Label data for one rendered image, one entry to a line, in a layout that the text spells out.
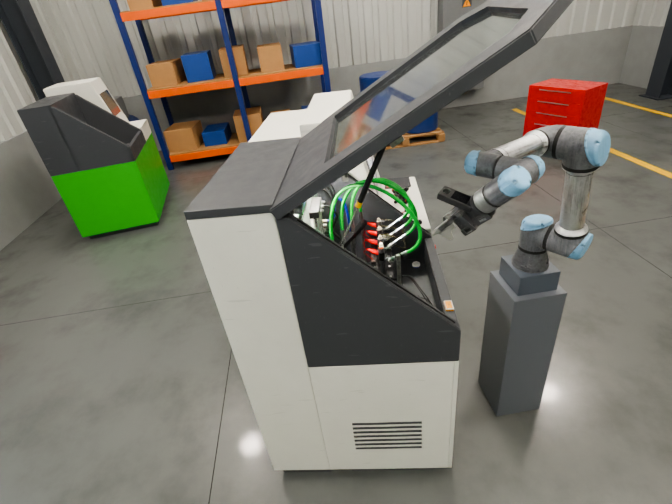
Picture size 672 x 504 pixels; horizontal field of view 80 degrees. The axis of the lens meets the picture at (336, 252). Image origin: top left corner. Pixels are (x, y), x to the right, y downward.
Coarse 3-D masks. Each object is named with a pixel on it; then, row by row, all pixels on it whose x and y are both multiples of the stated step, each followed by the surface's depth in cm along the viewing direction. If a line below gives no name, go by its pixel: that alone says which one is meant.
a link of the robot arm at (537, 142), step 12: (528, 132) 140; (540, 132) 137; (552, 132) 138; (504, 144) 129; (516, 144) 129; (528, 144) 132; (540, 144) 136; (552, 144) 138; (468, 156) 123; (480, 156) 121; (492, 156) 119; (516, 156) 127; (468, 168) 124; (480, 168) 121; (492, 168) 118
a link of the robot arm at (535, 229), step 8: (528, 216) 171; (536, 216) 169; (544, 216) 168; (528, 224) 166; (536, 224) 164; (544, 224) 162; (552, 224) 164; (520, 232) 172; (528, 232) 167; (536, 232) 165; (544, 232) 163; (520, 240) 173; (528, 240) 168; (536, 240) 166; (544, 240) 163; (528, 248) 170; (536, 248) 168; (544, 248) 165
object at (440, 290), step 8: (424, 240) 197; (432, 240) 196; (424, 248) 201; (432, 248) 190; (424, 256) 203; (432, 256) 184; (432, 264) 179; (440, 264) 178; (432, 272) 175; (440, 272) 173; (432, 280) 180; (440, 280) 168; (432, 288) 182; (440, 288) 164; (440, 296) 160; (448, 296) 159; (440, 304) 161; (448, 312) 151; (456, 320) 147
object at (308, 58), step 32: (128, 0) 545; (160, 0) 582; (192, 0) 549; (224, 0) 541; (256, 0) 545; (288, 0) 617; (320, 0) 553; (224, 32) 559; (320, 32) 573; (160, 64) 584; (192, 64) 594; (224, 64) 593; (288, 64) 660; (320, 64) 611; (160, 96) 592; (160, 128) 620; (192, 128) 637; (224, 128) 655; (256, 128) 647
